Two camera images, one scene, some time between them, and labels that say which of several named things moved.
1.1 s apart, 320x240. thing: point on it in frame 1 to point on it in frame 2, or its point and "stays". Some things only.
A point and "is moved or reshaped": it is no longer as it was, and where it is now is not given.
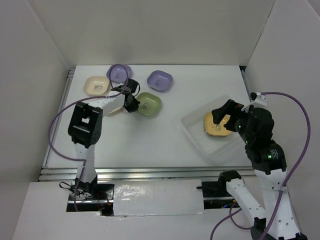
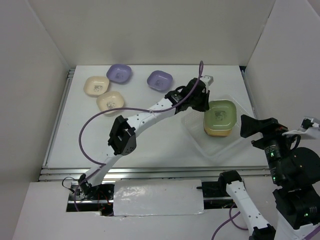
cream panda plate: (97, 86) stays
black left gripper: (134, 107) to (204, 106)
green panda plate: (150, 104) is moved or reshaped
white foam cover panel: (158, 197) stays
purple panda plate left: (118, 73) stays
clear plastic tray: (218, 148) stays
